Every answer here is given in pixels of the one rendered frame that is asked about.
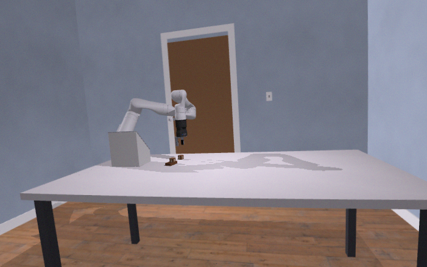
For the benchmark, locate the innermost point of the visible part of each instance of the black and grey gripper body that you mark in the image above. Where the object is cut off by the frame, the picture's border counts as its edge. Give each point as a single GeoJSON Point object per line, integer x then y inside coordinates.
{"type": "Point", "coordinates": [180, 122]}

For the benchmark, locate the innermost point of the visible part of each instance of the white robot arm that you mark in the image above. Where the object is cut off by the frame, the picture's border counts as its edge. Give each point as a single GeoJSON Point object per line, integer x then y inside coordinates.
{"type": "Point", "coordinates": [136, 105]}

